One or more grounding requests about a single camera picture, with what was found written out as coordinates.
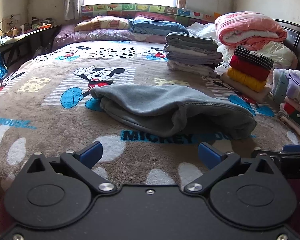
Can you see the white folded quilt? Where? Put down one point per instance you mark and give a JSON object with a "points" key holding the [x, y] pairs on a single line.
{"points": [[280, 53]]}

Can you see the yellow cartoon pillow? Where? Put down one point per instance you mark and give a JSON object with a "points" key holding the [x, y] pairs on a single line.
{"points": [[102, 23]]}

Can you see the grey fleece pants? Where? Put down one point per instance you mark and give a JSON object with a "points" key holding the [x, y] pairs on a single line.
{"points": [[152, 105]]}

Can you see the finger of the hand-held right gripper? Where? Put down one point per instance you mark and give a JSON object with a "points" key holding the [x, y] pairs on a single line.
{"points": [[296, 148]]}

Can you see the red folded sweater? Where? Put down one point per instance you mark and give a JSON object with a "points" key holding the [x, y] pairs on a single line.
{"points": [[250, 70]]}

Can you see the red pillow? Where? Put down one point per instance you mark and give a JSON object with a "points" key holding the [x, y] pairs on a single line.
{"points": [[152, 15]]}

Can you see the desk clutter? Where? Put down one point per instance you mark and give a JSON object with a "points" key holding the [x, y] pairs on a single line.
{"points": [[12, 28]]}

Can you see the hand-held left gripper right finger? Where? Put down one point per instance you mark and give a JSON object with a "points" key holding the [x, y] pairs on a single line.
{"points": [[210, 155]]}

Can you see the colourful alphabet foam mat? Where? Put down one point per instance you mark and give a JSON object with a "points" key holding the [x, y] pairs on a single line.
{"points": [[120, 9]]}

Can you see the stack of grey folded clothes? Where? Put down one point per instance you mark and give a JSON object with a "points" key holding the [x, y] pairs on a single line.
{"points": [[190, 52]]}

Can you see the purple quilt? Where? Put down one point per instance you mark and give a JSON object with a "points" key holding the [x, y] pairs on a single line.
{"points": [[110, 36]]}

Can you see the cartoon mouse printed blanket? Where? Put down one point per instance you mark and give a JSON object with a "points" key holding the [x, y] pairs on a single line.
{"points": [[52, 110]]}

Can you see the person's maroon clothing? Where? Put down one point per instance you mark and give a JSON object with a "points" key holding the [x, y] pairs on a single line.
{"points": [[298, 190]]}

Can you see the blue striped pillow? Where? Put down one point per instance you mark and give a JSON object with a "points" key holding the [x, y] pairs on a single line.
{"points": [[157, 27]]}

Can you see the yellow folded sweater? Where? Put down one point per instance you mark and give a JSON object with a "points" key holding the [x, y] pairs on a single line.
{"points": [[247, 80]]}

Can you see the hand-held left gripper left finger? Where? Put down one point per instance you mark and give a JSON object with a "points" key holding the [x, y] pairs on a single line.
{"points": [[91, 153]]}

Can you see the dark wooden desk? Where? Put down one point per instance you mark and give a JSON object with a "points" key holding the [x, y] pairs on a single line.
{"points": [[27, 42]]}

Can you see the pile of pastel folded clothes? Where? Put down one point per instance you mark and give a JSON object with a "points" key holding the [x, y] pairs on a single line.
{"points": [[295, 97]]}

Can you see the striped folded garment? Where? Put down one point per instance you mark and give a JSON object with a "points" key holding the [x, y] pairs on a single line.
{"points": [[255, 56]]}

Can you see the pink folded quilt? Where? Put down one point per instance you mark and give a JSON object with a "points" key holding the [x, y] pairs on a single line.
{"points": [[245, 26]]}

